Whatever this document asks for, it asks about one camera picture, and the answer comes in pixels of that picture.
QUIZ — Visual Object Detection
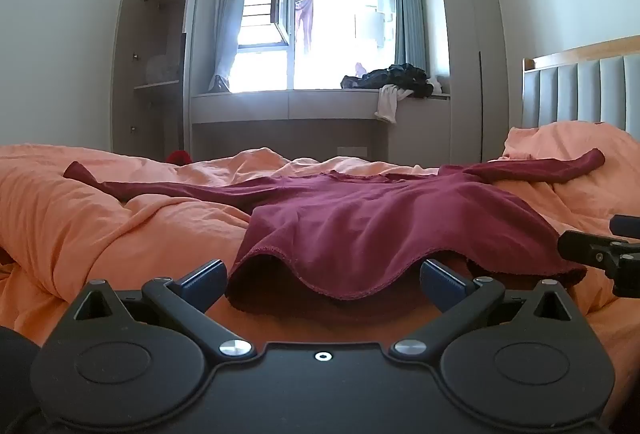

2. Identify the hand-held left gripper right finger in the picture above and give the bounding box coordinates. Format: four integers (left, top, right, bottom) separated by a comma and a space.
391, 260, 577, 361

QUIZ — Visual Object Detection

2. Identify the orange duvet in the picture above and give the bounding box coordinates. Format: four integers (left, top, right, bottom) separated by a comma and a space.
0, 121, 640, 420

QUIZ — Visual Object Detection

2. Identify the grey window bench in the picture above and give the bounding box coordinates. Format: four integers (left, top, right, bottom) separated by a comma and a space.
190, 86, 453, 163

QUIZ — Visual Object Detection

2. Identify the hanging pink garment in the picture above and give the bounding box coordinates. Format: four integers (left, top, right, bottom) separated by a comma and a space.
294, 0, 316, 53

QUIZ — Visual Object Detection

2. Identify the blue-grey curtain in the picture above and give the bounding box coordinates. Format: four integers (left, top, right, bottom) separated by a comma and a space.
391, 0, 428, 74

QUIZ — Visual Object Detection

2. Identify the pile of dark clothes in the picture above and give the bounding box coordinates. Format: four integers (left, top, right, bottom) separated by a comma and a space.
341, 62, 435, 98

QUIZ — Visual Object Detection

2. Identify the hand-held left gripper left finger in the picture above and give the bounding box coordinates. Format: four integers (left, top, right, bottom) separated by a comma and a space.
70, 259, 253, 361

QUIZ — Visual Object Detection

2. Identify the open grey wardrobe cabinet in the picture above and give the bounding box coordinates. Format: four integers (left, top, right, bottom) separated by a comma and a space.
111, 0, 213, 161

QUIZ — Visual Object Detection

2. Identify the orange pillow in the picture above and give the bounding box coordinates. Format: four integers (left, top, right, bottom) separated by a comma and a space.
502, 121, 640, 165

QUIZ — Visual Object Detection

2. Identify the white cloth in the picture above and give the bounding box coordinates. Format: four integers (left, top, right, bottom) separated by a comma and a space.
375, 84, 415, 125

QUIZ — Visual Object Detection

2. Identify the maroon long-sleeve shirt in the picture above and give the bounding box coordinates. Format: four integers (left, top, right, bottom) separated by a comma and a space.
63, 149, 606, 315

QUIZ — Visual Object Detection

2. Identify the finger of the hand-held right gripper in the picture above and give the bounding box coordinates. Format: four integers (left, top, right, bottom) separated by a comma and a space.
557, 230, 640, 299
609, 215, 640, 239

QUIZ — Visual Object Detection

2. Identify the window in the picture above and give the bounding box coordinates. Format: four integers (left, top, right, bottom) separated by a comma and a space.
230, 0, 401, 92

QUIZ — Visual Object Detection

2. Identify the grey padded headboard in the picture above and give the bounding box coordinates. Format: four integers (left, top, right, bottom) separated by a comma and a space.
520, 35, 640, 135

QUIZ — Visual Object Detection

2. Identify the tall grey wardrobe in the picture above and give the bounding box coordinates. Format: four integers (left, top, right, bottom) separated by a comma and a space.
430, 0, 511, 165

